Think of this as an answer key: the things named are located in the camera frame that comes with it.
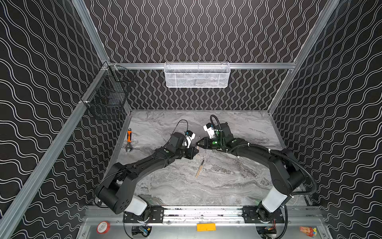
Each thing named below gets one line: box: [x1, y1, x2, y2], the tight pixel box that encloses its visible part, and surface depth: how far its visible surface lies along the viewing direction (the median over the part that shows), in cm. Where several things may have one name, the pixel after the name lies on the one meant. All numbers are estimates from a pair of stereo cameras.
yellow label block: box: [196, 223, 217, 232], surface depth 74 cm
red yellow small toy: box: [299, 226, 318, 238], surface depth 70 cm
